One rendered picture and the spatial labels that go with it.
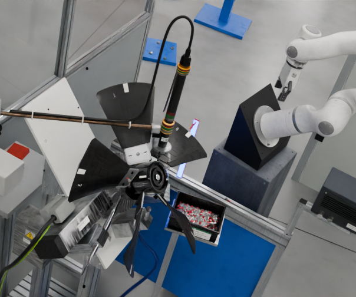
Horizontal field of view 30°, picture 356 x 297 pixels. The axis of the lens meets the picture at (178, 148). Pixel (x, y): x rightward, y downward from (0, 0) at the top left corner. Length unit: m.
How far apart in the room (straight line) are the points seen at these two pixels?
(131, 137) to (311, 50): 0.76
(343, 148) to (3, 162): 2.33
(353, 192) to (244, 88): 2.71
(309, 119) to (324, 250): 1.52
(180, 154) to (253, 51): 3.25
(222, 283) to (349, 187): 0.92
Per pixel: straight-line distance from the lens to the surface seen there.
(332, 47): 2.62
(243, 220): 2.92
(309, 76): 5.67
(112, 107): 2.40
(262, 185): 3.01
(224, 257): 3.14
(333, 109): 2.75
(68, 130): 2.48
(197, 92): 5.01
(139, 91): 2.43
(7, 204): 2.70
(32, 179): 2.81
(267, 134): 2.98
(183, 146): 2.60
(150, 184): 2.34
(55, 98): 2.46
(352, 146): 4.28
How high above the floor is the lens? 2.82
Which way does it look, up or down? 39 degrees down
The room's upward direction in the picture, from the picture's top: 17 degrees clockwise
